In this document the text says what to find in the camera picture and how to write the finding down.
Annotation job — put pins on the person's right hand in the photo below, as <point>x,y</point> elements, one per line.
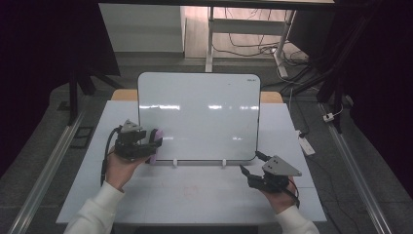
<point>284,200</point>

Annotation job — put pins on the black metal stand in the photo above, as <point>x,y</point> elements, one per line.
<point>334,81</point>
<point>74,94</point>

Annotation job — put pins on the black floor plate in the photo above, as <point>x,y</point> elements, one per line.
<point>81,137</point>

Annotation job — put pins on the white whiteboard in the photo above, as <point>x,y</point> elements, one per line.
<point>207,123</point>

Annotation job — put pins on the aluminium floor rail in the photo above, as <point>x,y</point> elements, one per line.
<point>354,169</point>
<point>48,169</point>

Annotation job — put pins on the white desk frame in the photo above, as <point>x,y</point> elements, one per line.
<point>246,26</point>

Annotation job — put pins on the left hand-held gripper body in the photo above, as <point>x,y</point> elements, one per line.
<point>131,146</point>

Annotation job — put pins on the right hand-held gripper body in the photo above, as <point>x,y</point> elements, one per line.
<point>271,182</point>

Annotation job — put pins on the person's left hand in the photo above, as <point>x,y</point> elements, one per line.
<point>118,170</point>

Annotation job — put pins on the purple and black whiteboard eraser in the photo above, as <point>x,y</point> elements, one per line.
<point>153,159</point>

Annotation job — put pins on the white cabinet panel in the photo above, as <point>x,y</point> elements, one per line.
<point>141,27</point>

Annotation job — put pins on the white whiteboard stand clip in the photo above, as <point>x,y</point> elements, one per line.
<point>224,163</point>
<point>175,163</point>

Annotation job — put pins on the small white plug adapter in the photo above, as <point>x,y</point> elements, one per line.
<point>328,117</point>

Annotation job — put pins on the white power strip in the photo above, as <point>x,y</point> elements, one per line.
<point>306,144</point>

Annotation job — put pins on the light wooden table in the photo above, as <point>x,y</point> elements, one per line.
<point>125,95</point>

